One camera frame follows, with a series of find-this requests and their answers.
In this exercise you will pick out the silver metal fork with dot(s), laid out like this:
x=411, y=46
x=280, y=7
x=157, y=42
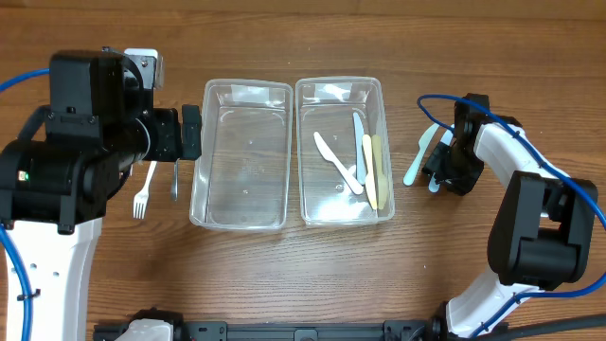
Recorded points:
x=174, y=189

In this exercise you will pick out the white plastic knife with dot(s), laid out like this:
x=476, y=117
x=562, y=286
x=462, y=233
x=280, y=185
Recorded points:
x=330, y=156

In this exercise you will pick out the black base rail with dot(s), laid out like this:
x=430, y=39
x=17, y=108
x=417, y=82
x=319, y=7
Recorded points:
x=397, y=330

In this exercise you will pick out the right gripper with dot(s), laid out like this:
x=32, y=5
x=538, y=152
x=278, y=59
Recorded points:
x=445, y=161

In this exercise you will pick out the light blue plastic knife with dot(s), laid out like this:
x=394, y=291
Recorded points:
x=433, y=185

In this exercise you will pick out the clear plastic container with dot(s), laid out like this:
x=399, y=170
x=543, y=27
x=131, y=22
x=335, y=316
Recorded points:
x=241, y=179
x=325, y=105

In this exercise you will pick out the left clear plastic container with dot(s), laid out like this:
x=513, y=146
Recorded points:
x=241, y=179

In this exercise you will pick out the yellow plastic knife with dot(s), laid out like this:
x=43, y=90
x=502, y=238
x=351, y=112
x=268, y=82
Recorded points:
x=370, y=187

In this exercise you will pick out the mint green plastic knife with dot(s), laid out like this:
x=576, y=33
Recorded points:
x=423, y=143

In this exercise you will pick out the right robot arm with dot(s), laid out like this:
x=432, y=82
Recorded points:
x=540, y=238

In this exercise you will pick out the white plastic fork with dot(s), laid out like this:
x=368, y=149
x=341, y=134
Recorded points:
x=141, y=199

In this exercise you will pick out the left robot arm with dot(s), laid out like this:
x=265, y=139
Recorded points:
x=72, y=156

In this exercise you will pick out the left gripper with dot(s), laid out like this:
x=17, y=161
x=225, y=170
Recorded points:
x=190, y=133

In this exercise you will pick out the pale grey plastic knife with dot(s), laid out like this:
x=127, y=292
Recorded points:
x=359, y=133

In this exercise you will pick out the right clear plastic container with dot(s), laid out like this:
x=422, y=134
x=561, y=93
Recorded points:
x=325, y=105

